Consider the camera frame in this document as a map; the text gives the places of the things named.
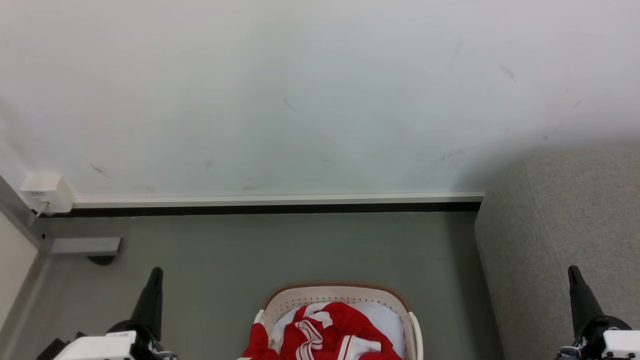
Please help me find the grey metal foot bar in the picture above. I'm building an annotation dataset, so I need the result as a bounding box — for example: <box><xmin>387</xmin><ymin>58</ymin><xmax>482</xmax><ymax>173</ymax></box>
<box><xmin>48</xmin><ymin>237</ymin><xmax>123</xmax><ymax>257</ymax></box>

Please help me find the grey fabric sofa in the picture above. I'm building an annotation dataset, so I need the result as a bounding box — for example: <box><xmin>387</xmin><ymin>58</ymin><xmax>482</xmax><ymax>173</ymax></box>
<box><xmin>474</xmin><ymin>147</ymin><xmax>640</xmax><ymax>360</ymax></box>

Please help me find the white cloth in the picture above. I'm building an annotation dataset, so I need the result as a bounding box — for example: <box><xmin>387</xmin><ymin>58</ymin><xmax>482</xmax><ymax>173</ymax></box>
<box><xmin>271</xmin><ymin>300</ymin><xmax>406</xmax><ymax>353</ymax></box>

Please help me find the red and white garment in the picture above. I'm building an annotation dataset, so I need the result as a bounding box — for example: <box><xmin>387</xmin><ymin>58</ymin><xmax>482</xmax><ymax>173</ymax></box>
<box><xmin>242</xmin><ymin>301</ymin><xmax>404</xmax><ymax>360</ymax></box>

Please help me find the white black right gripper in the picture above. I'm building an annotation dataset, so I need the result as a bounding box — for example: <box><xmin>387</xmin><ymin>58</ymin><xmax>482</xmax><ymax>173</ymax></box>
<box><xmin>557</xmin><ymin>265</ymin><xmax>640</xmax><ymax>360</ymax></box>

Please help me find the white wall socket box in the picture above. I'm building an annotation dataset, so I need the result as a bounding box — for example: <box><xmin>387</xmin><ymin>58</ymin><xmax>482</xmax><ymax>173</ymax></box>
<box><xmin>20</xmin><ymin>172</ymin><xmax>76</xmax><ymax>214</ymax></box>

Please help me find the white laundry basket brown rim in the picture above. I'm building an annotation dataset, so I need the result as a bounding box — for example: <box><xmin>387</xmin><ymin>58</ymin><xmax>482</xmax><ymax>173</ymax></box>
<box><xmin>252</xmin><ymin>282</ymin><xmax>425</xmax><ymax>360</ymax></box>

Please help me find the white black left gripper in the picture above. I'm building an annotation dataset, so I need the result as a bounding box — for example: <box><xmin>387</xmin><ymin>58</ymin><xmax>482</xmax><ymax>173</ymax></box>
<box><xmin>52</xmin><ymin>267</ymin><xmax>177</xmax><ymax>360</ymax></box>

